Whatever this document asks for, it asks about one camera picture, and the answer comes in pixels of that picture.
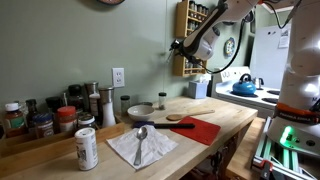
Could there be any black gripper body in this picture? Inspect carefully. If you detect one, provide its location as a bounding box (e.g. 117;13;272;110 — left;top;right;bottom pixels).
180;40;202;63

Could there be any small wooden spice rack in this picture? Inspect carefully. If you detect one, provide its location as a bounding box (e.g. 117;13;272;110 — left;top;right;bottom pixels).
172;54;208;78

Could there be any tall wooden spice rack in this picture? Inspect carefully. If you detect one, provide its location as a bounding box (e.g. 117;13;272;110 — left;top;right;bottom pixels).
174;0;211;39

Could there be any black lid glass spice jar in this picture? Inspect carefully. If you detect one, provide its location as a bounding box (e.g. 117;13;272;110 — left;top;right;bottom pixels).
158;92;167;111

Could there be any white lid spice jar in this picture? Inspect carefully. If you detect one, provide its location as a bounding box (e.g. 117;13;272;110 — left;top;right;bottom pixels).
77;114;99;131

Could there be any red lid spice jar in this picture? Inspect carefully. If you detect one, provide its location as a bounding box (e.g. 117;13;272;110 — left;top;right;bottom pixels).
56;105;78;134

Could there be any blue lid spice jar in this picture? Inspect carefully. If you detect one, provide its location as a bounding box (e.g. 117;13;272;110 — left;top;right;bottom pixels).
33;113;55;139

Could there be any wooden spice tray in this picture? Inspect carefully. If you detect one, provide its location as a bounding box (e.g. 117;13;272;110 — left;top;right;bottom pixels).
0;113;127;179

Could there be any blue tissue box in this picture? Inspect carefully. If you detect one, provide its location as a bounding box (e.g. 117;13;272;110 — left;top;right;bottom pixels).
187;74;210;100

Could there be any wooden spoon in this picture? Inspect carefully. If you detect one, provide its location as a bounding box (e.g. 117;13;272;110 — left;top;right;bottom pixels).
165;109;216;122

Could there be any white stove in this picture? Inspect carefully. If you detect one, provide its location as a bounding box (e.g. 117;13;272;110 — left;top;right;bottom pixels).
211;65;283;119

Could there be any blue kettle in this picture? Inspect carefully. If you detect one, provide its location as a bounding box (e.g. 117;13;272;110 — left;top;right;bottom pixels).
232;73;258;97

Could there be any white ceramic bowl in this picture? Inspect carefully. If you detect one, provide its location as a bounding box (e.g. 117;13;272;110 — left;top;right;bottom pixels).
127;104;156;122

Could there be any black and blue spatula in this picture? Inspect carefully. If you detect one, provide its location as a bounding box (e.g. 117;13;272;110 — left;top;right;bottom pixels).
132;120;196;130

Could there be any dark lid glass jar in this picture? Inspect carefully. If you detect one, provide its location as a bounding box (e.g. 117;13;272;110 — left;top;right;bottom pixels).
120;95;131;116

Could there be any small metal pot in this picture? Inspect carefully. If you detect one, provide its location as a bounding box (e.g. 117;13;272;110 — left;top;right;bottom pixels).
254;77;265;90

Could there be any white refrigerator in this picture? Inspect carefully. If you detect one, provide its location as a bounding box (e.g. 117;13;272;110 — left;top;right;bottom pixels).
249;23;292;90

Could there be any red silicone mat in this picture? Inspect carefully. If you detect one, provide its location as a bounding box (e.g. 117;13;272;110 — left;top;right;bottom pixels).
169;115;222;146

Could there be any metal spoon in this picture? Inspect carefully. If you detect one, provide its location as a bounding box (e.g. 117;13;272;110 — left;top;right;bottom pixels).
133;126;149;167

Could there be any steel and white mill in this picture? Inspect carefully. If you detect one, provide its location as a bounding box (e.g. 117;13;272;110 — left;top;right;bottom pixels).
98;86;117;129

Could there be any paper sheet on refrigerator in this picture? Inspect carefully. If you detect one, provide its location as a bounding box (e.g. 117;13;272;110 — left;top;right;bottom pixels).
278;29;291;50

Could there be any white paper napkin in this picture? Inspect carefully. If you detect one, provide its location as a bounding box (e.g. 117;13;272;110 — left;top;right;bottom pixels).
106;124;180;171

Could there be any steel grinder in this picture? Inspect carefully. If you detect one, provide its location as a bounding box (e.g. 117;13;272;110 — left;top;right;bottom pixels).
84;81;101;118

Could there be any black pepper grinder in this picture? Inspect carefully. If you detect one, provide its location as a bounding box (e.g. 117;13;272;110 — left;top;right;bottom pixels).
67;84;85;113

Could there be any white salt shaker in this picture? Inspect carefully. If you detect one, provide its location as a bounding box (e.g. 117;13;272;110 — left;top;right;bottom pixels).
74;127;99;172

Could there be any black cap dark bottle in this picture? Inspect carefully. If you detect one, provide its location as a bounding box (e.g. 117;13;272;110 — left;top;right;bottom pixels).
45;96;63;133

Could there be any dark sauce bottle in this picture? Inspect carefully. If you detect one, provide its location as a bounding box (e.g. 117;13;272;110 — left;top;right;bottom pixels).
25;98;40;129

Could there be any white cap orange bottle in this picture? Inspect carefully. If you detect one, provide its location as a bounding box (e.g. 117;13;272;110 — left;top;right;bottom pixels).
3;102;27;138

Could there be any decorative wall plate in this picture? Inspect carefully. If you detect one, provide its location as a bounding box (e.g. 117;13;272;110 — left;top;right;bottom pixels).
223;37;236;57

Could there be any white wall outlet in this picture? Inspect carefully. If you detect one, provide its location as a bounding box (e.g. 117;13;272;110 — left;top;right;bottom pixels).
112;67;126;88

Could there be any wall clock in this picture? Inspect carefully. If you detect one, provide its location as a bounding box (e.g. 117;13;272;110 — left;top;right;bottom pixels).
96;0;126;6

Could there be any aluminium robot stand frame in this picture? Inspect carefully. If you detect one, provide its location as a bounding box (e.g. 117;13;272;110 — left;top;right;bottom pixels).
251;116;320;180

